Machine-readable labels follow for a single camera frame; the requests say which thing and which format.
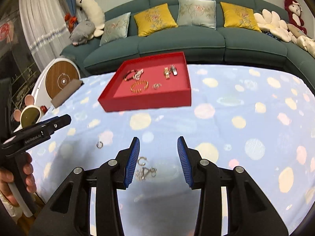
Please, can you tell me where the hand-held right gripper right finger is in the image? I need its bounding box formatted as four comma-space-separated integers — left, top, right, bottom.
177, 136, 289, 236

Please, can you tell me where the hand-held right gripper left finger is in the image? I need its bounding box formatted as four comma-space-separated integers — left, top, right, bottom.
28, 136, 141, 236

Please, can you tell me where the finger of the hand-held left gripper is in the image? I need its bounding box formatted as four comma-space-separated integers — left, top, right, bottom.
41, 114, 72, 136

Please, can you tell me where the silver rhinestone brooch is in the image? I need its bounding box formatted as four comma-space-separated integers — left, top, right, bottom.
135, 166, 157, 181

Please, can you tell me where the red box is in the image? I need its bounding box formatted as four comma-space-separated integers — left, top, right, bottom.
98, 52, 192, 112

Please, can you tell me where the gold bracelet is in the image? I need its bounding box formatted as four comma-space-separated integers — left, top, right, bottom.
130, 79, 149, 94

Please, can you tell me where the dark bead bracelet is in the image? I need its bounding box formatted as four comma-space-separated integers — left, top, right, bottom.
123, 70, 138, 81

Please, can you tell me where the person's left hand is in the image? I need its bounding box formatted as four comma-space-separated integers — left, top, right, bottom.
0, 152, 37, 206

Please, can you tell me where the white bin with pink ears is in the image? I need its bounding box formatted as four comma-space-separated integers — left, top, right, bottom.
13, 95, 43, 132

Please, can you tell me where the white machine with wooden disc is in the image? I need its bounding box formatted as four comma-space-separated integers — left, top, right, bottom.
32, 58, 80, 104

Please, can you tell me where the blue planet print tablecloth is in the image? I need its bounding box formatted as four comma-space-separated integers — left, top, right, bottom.
23, 64, 315, 236

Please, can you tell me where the grey pig plush toy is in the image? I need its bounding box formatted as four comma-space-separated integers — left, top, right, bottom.
69, 20, 96, 47

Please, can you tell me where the red curtain tie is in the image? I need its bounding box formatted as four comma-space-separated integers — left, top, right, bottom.
64, 13, 77, 28

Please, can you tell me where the white sheer curtain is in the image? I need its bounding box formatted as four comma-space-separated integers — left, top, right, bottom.
18, 0, 72, 65

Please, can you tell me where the grey embroidered cushion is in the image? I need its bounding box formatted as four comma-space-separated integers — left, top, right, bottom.
177, 0, 217, 30
100, 12, 131, 47

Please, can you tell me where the white plush toy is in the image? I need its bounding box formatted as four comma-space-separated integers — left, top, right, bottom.
75, 0, 106, 37

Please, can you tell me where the teal sofa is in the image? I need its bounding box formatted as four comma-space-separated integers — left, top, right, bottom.
60, 0, 315, 96

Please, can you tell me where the yellow embroidered cushion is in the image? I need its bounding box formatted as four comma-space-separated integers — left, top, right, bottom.
220, 2, 262, 32
133, 3, 178, 37

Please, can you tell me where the cream flower cushion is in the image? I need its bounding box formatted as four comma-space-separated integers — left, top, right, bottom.
253, 9, 294, 42

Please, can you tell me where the cream quilted blanket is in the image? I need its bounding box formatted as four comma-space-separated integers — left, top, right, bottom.
293, 36, 315, 58

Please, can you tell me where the small brown cushion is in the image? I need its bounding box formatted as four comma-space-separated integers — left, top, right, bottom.
287, 24, 304, 38

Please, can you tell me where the red monkey plush toy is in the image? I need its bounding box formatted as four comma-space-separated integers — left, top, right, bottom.
284, 0, 308, 35

